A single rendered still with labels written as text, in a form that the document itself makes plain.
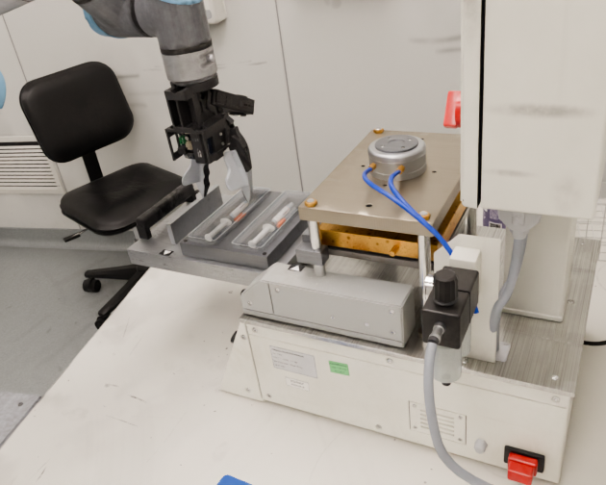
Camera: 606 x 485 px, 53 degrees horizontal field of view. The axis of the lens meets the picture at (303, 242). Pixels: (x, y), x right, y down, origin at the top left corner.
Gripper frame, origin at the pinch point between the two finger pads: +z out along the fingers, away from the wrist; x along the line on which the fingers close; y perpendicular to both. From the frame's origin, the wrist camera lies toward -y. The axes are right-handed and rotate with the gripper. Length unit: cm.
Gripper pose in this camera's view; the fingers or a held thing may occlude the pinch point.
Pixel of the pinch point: (227, 191)
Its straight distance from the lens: 103.5
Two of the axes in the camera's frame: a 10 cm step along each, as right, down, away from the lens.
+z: 1.3, 8.5, 5.1
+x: 8.9, 1.3, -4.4
